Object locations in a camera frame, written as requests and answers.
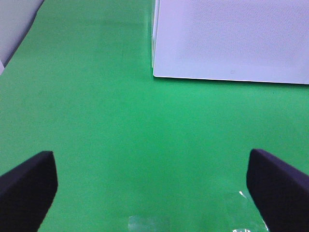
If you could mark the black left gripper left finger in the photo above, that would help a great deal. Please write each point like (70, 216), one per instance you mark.
(27, 192)

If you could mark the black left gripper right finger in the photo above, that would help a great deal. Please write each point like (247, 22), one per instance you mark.
(279, 191)

